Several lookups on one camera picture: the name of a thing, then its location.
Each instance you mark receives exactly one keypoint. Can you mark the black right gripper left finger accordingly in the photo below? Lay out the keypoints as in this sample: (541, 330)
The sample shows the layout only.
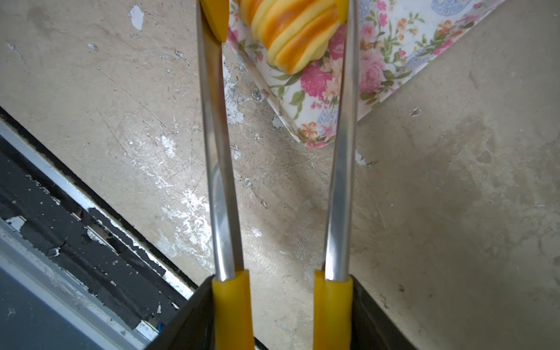
(193, 325)

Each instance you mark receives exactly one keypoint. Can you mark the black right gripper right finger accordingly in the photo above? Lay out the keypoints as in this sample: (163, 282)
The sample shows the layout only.
(371, 328)

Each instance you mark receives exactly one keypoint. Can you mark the yellow handled metal tongs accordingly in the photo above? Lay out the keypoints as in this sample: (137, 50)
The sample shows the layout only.
(333, 286)

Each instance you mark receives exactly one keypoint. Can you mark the ridged yellow striped bread loaf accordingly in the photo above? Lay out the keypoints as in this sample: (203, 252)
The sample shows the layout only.
(294, 33)

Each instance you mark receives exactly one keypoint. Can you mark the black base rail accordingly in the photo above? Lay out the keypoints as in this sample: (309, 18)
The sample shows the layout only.
(64, 219)

